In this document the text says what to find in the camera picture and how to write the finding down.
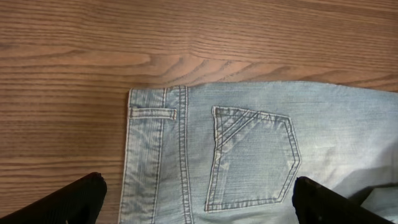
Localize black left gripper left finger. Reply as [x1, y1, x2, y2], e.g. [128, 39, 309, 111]
[1, 172, 107, 224]

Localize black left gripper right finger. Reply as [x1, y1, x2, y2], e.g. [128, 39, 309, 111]
[292, 176, 392, 224]

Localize light blue denim shorts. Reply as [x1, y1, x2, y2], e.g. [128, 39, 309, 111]
[118, 82, 397, 223]

